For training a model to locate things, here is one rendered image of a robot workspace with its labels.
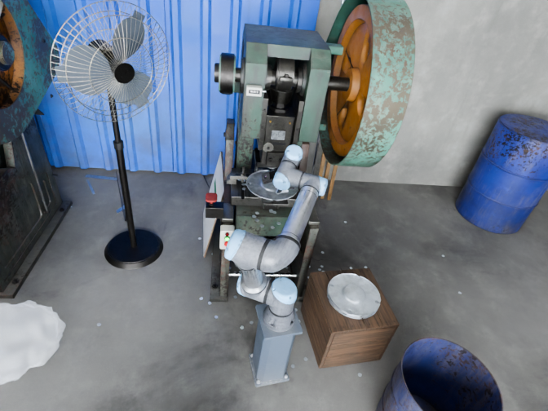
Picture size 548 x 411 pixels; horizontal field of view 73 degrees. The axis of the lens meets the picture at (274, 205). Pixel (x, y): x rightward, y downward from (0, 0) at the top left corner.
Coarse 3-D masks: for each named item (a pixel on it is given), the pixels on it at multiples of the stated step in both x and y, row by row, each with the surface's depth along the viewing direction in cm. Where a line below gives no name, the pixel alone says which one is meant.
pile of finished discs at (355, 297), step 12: (336, 276) 212; (348, 276) 213; (360, 276) 214; (336, 288) 205; (348, 288) 205; (360, 288) 206; (372, 288) 208; (336, 300) 198; (348, 300) 199; (360, 300) 199; (372, 300) 201; (348, 312) 193; (360, 312) 194; (372, 312) 195
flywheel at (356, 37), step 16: (352, 16) 184; (368, 16) 163; (352, 32) 192; (368, 32) 172; (352, 48) 192; (368, 48) 178; (336, 64) 211; (352, 64) 192; (368, 64) 171; (352, 80) 180; (368, 80) 170; (336, 96) 216; (352, 96) 184; (336, 112) 216; (352, 112) 189; (336, 128) 211; (352, 128) 188; (336, 144) 202
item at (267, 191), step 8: (256, 176) 211; (248, 184) 203; (256, 184) 204; (264, 184) 204; (272, 184) 205; (256, 192) 198; (264, 192) 199; (272, 192) 200; (288, 192) 202; (296, 192) 202; (272, 200) 195; (280, 200) 195
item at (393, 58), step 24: (360, 0) 182; (384, 0) 157; (336, 24) 203; (384, 24) 149; (408, 24) 151; (336, 48) 186; (384, 48) 147; (408, 48) 149; (384, 72) 148; (408, 72) 149; (384, 96) 151; (408, 96) 152; (384, 120) 156; (360, 144) 165; (384, 144) 166
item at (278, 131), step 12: (276, 108) 189; (288, 108) 192; (276, 120) 187; (288, 120) 188; (276, 132) 191; (288, 132) 192; (264, 144) 194; (276, 144) 196; (288, 144) 196; (264, 156) 199; (276, 156) 196
